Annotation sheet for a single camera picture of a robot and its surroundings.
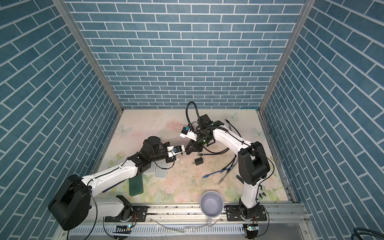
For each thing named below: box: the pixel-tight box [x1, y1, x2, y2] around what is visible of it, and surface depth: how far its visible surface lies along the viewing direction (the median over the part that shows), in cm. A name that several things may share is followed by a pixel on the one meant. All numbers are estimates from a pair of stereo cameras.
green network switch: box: [128, 172, 144, 197], surface depth 82 cm
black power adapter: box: [194, 157, 204, 166], surface depth 93 cm
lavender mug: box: [199, 190, 224, 227], surface depth 76 cm
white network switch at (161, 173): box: [154, 160, 170, 179], surface depth 86 cm
